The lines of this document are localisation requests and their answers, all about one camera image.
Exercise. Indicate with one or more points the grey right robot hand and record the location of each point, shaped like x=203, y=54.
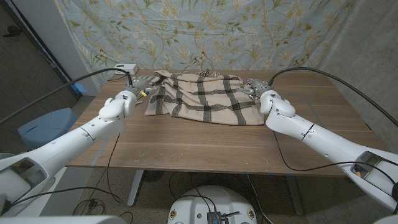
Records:
x=258, y=85

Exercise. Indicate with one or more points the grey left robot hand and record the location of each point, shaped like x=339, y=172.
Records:
x=141, y=84

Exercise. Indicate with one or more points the beige plaid scarf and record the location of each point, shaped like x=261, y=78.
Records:
x=205, y=99

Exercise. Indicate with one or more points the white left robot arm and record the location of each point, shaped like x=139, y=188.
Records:
x=68, y=146

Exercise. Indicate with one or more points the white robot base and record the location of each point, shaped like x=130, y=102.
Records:
x=196, y=202

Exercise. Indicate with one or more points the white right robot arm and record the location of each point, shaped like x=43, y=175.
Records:
x=326, y=143

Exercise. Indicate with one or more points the white power strip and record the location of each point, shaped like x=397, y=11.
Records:
x=127, y=67

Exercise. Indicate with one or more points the small blue object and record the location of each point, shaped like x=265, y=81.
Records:
x=80, y=88

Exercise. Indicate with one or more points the floral printed backdrop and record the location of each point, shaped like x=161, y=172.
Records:
x=202, y=31

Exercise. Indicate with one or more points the black round fan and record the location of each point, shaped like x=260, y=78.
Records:
x=152, y=176

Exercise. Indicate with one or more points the white table leg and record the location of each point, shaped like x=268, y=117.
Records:
x=135, y=188

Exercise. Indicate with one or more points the blue-grey stool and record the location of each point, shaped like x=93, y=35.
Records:
x=46, y=127

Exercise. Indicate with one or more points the grey table leg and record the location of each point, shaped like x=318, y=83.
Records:
x=295, y=196

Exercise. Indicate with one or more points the black box on base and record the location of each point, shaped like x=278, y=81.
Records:
x=214, y=218

